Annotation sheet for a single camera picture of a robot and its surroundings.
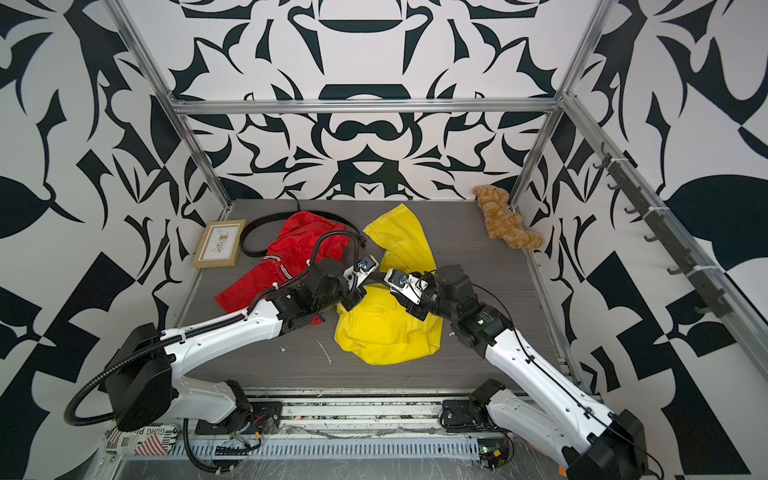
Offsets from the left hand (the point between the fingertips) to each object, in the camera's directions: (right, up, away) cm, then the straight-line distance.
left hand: (361, 269), depth 81 cm
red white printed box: (-47, -37, -12) cm, 61 cm away
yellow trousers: (+4, -16, +1) cm, 16 cm away
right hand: (+10, -1, -6) cm, 11 cm away
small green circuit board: (+31, -42, -10) cm, 53 cm away
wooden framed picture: (-51, +6, +25) cm, 57 cm away
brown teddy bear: (+47, +13, +24) cm, 55 cm away
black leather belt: (-5, +11, +30) cm, 32 cm away
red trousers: (-23, +2, +9) cm, 25 cm away
